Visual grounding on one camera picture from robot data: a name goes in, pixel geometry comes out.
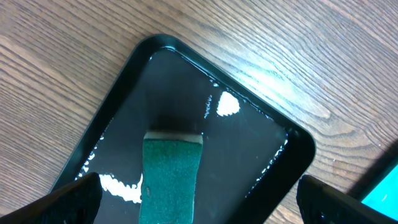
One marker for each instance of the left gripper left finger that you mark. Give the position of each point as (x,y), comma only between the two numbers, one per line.
(76,202)

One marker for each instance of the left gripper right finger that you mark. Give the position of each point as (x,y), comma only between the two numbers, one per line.
(320,203)

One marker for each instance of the green scrubbing sponge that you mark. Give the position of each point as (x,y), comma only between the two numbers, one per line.
(170,166)

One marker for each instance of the teal plastic tray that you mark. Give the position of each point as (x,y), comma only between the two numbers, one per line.
(380,191)

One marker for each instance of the black rectangular tray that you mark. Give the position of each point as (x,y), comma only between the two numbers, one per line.
(252,154)

